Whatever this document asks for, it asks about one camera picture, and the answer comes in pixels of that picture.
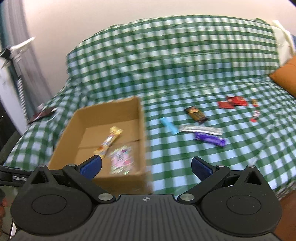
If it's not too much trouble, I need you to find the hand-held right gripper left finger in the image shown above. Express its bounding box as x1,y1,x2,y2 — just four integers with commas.
23,155,116,205

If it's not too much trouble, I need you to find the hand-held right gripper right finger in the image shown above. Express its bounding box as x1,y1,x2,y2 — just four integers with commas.
178,156,271,205

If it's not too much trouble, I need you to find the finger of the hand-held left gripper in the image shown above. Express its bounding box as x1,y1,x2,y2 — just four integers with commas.
0,165,35,186

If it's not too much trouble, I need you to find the purple chocolate bar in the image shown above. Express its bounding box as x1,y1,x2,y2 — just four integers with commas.
194,132,226,147

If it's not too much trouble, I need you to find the silver snack bar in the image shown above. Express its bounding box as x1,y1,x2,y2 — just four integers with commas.
179,125,223,136

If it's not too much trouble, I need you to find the light blue snack bar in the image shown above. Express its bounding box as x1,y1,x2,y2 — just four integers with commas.
161,117,180,135

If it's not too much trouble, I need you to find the dark brown chocolate bar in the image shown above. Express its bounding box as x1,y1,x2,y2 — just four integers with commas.
185,106,209,124

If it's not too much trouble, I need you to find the cardboard box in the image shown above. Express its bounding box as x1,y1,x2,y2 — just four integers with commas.
47,96,153,195

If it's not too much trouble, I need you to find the large red snack packet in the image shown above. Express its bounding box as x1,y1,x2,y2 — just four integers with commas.
227,96,248,107

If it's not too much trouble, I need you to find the yellow snack stick packet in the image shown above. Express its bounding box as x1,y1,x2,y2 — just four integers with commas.
94,126,123,159

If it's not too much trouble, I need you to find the pink snack bag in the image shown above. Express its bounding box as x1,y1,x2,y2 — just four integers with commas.
109,146,136,175

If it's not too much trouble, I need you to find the black smartphone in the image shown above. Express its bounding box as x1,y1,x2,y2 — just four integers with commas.
28,108,57,125

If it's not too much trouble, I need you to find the white cabinet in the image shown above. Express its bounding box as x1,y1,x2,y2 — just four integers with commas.
0,67,26,138

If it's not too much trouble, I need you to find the green checked sofa cover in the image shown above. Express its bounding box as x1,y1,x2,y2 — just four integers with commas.
5,15,296,200

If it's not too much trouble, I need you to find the white steamer hanger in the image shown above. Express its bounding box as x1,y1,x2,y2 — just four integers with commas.
0,37,36,69

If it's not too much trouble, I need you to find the orange cushion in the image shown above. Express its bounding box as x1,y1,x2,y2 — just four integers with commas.
269,56,296,98

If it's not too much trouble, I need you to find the grey curtain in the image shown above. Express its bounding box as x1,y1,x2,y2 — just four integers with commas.
0,0,53,112

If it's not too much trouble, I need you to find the white pillow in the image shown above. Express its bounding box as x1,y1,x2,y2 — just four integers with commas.
271,20,295,66

